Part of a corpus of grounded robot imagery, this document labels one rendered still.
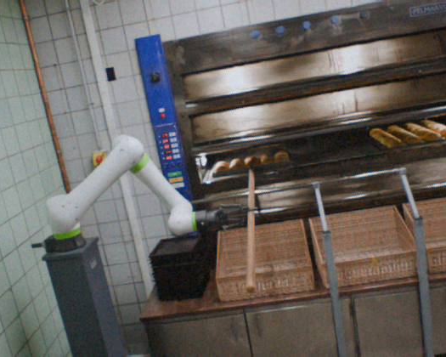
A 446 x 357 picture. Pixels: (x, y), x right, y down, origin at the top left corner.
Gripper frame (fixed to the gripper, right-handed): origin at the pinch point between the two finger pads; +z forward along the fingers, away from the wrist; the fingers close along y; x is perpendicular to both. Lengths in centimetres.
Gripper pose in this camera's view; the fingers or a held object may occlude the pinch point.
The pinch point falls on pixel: (251, 213)
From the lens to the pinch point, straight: 232.3
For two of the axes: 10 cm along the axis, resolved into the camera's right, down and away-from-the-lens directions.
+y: 1.7, 9.6, 2.1
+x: -0.6, 2.2, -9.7
